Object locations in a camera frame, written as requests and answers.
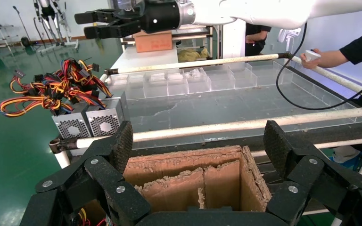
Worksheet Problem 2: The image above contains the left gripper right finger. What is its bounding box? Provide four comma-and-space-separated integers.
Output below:
263, 120, 362, 217

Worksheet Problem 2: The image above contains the closed brown cardboard carton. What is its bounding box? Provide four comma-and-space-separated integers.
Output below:
133, 30, 173, 53

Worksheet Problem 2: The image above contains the clear acrylic divider tray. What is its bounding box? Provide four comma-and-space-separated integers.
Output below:
105, 60, 362, 151

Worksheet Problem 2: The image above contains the white plastic device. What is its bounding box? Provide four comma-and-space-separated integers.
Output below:
277, 27, 303, 44

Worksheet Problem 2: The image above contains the white background table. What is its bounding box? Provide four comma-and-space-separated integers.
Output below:
110, 46, 181, 74

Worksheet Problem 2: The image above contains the white handheld controller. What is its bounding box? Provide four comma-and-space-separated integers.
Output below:
304, 49, 322, 62

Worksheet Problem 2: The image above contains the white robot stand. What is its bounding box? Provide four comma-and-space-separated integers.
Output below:
32, 0, 80, 54

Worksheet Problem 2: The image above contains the bystander in black shirt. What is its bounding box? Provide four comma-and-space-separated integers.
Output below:
245, 22, 272, 58

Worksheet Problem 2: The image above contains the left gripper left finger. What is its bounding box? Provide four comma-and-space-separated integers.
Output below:
35, 120, 153, 224

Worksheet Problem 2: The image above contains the thin black pole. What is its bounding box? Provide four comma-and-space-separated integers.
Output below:
12, 5, 33, 42

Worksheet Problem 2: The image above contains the operator bare forearm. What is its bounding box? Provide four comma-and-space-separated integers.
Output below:
318, 49, 355, 69

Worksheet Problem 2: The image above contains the metal tube shelf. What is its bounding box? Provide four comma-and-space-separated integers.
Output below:
120, 26, 215, 60

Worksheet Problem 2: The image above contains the worn brown cardboard box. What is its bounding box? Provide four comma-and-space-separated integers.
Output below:
81, 145, 273, 226

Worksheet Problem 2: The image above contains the thin black cable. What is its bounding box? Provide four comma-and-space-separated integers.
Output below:
275, 22, 362, 112

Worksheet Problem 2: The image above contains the multicoloured power supply cable bundle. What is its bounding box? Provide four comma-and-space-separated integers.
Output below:
75, 207, 107, 226

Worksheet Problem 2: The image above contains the operator bare hand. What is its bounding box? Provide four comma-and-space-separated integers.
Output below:
299, 48, 323, 70

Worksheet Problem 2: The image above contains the crumpled yellow cloth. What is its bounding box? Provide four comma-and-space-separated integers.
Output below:
177, 48, 211, 63

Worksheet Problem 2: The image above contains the tangled multicoloured cable harness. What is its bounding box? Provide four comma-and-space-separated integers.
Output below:
0, 57, 114, 119

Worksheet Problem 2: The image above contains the grey metal power supply unit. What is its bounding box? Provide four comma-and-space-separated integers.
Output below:
85, 91, 129, 138
51, 102, 92, 140

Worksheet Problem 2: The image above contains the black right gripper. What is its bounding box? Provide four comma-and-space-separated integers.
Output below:
74, 0, 182, 40

